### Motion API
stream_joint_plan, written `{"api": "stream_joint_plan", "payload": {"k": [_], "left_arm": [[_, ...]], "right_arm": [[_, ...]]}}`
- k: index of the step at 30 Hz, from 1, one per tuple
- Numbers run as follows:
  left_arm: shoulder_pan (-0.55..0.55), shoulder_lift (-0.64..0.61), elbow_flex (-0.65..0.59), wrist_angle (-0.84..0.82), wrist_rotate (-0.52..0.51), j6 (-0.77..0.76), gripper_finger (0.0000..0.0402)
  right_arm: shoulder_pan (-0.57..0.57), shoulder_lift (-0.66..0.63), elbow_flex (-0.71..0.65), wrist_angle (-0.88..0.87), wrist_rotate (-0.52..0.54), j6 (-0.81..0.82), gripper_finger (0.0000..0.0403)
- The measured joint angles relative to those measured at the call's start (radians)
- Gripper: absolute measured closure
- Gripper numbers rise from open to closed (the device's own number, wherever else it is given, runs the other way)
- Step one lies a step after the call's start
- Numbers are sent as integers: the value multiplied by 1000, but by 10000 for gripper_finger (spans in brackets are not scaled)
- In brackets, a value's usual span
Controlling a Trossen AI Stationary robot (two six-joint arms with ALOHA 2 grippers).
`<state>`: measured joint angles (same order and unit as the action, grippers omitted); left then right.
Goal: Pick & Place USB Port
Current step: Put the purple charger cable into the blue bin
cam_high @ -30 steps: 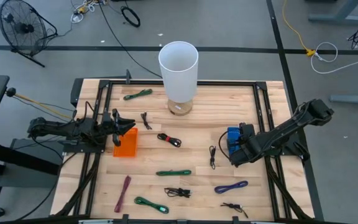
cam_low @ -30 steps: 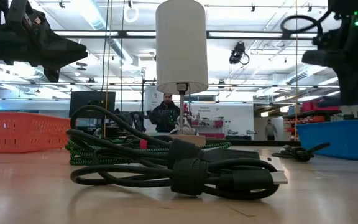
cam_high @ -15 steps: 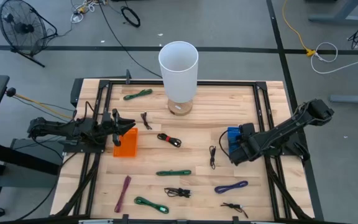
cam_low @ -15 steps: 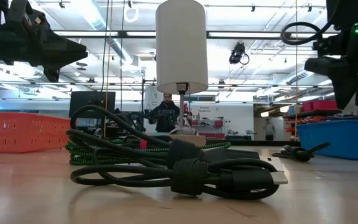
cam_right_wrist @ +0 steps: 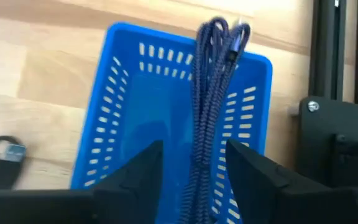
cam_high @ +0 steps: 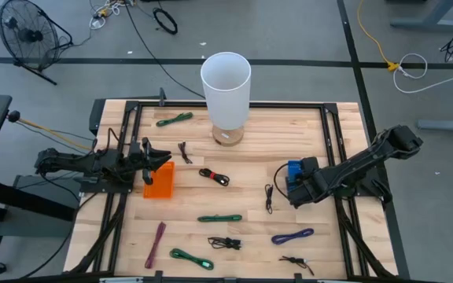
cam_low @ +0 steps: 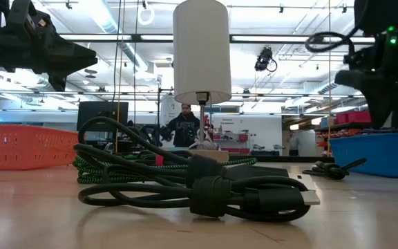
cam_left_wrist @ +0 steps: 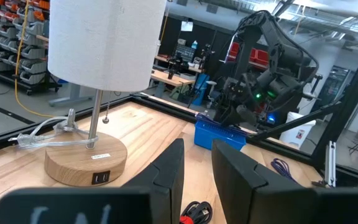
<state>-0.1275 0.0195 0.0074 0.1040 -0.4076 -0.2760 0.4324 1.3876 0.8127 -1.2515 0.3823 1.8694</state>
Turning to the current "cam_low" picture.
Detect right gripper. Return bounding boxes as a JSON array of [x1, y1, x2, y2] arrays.
[[335, 24, 398, 129]]

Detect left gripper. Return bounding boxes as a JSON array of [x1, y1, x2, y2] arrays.
[[10, 0, 98, 93]]

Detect dark cable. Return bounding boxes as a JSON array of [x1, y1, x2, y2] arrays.
[[301, 157, 368, 181]]

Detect green black braided cable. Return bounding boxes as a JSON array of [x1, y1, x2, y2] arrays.
[[73, 155, 258, 185]]

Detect black cable with red strap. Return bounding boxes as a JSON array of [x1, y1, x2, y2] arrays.
[[73, 116, 290, 184]]

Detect black cable with velcro strap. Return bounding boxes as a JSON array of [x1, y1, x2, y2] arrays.
[[77, 175, 321, 223]]

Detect red storage bins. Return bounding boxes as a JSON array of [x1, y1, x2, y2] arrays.
[[335, 110, 372, 125]]

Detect black monitor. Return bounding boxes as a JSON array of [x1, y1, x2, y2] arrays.
[[77, 100, 130, 132]]

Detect blue plastic basket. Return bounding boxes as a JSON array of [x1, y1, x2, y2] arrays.
[[329, 131, 398, 179]]

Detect orange plastic basket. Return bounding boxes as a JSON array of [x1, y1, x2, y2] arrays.
[[0, 124, 79, 171]]

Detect person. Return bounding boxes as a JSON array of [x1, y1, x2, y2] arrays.
[[167, 103, 201, 148], [287, 132, 301, 157]]

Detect white shade wooden base lamp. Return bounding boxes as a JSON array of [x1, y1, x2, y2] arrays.
[[173, 0, 233, 163]]

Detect shelf with red bins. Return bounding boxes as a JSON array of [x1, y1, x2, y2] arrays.
[[212, 130, 250, 155]]

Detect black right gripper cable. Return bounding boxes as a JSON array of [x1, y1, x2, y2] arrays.
[[304, 30, 356, 55]]

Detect white hanging ring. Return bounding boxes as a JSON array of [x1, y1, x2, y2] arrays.
[[137, 6, 156, 26]]

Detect black aluminium table frame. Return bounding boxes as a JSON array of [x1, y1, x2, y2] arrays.
[[228, 154, 335, 164]]

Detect black ceiling camera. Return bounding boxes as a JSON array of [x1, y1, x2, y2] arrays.
[[254, 46, 278, 73]]

